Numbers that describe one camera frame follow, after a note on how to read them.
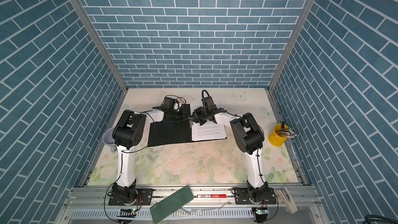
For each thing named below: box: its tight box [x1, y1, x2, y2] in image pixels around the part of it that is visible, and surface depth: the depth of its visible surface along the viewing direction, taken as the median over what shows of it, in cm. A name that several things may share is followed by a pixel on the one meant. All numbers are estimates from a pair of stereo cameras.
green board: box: [149, 185, 195, 224], surface depth 72 cm
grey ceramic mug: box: [102, 127, 118, 152], surface depth 90 cm
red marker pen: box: [195, 193, 228, 199], surface depth 75 cm
